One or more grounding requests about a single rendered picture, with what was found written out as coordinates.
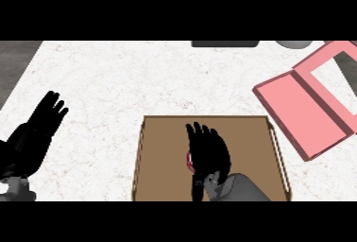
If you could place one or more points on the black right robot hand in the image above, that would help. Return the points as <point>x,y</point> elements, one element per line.
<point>208,151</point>

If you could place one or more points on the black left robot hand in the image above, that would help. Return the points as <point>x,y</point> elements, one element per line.
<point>34,135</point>

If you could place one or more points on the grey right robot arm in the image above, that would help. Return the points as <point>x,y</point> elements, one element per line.
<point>235,188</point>

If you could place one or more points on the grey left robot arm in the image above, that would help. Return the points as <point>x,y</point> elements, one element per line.
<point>17,188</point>

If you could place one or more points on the red can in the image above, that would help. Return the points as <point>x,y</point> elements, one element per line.
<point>189,162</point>

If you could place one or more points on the brown wooden tray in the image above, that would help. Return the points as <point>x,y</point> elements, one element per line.
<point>163,157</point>

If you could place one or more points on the pink cardboard box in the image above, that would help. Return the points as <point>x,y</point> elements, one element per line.
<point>301,107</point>

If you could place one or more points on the dark grey flat appliance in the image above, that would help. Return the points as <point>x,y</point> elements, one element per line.
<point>225,43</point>

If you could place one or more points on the grey round object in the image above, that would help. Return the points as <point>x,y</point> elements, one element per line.
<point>294,43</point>

